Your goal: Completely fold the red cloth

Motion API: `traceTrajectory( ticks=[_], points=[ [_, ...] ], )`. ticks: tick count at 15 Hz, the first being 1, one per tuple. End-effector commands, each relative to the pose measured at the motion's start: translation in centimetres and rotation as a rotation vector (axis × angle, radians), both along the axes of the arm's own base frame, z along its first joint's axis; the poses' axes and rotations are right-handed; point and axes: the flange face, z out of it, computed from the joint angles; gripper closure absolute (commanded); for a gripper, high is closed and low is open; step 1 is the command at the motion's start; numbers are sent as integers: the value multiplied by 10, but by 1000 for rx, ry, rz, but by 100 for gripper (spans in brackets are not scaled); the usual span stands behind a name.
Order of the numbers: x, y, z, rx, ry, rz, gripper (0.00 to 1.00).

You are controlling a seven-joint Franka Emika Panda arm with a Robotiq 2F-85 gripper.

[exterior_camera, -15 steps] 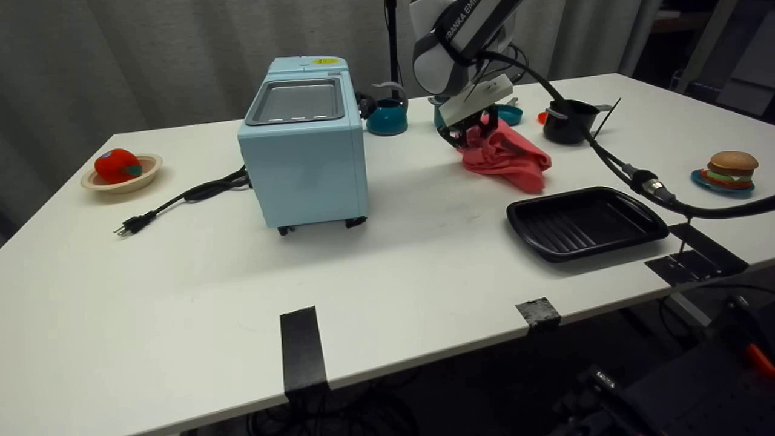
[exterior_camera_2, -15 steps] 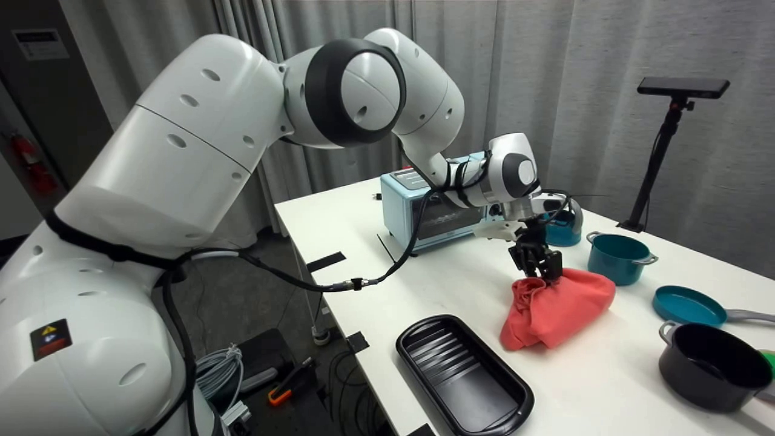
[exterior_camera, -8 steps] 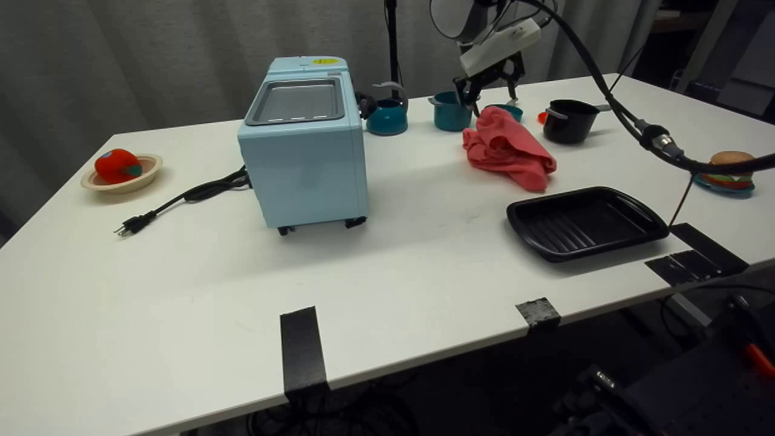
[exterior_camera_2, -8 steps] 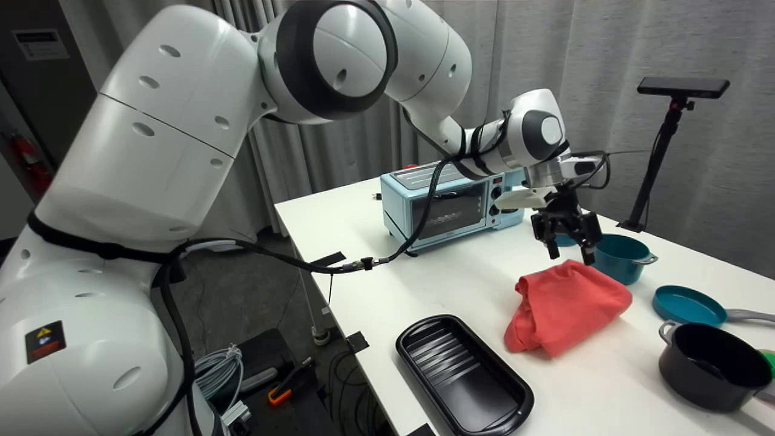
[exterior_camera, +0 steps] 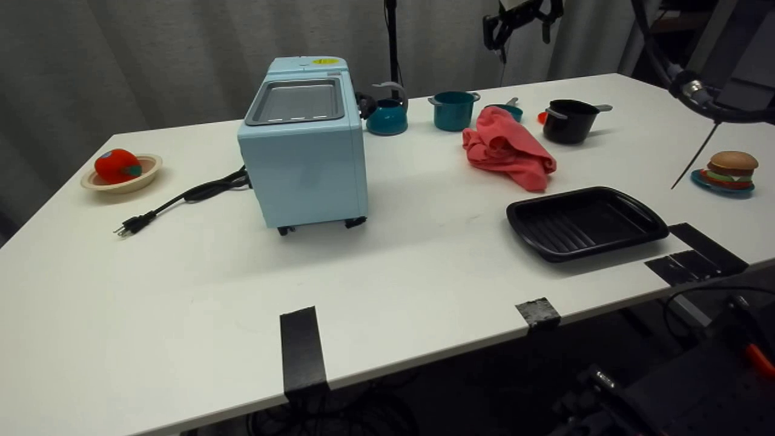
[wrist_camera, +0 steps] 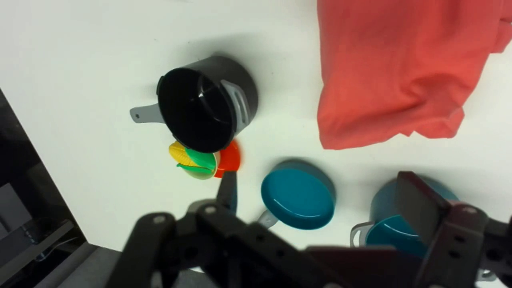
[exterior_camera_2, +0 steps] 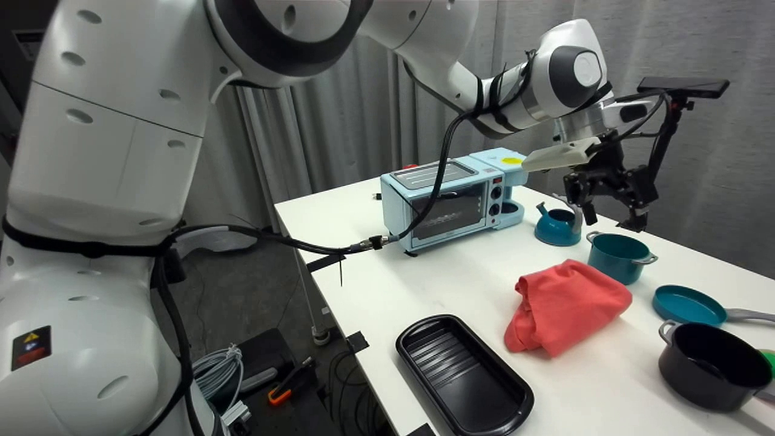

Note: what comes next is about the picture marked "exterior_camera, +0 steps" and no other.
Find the black saucepan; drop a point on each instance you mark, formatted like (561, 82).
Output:
(569, 122)

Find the beige shallow bowl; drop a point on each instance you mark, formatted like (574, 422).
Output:
(133, 181)

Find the teal toy pot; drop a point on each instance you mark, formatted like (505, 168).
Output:
(450, 111)

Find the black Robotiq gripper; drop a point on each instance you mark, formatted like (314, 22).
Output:
(524, 9)

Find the long black tape strip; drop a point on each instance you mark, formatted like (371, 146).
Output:
(302, 351)

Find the red cloth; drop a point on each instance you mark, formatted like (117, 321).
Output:
(509, 147)

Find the toy burger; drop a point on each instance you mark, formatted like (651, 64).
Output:
(730, 168)

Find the red toy tomato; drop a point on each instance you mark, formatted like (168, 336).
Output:
(117, 164)

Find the teal toy kettle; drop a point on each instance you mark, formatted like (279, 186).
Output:
(388, 116)

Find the teal toy frying pan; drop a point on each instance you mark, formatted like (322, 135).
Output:
(509, 110)

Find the blue small plate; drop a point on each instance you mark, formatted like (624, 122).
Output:
(701, 185)

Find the small black tape piece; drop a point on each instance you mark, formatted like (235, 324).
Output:
(537, 313)

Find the wide black tape patch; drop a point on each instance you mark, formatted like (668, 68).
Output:
(702, 258)

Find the black tripod stand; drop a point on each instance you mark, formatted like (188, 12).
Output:
(392, 40)

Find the light blue toaster oven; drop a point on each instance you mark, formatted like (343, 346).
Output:
(306, 171)

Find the black ridged grill tray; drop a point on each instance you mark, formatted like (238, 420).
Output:
(582, 226)

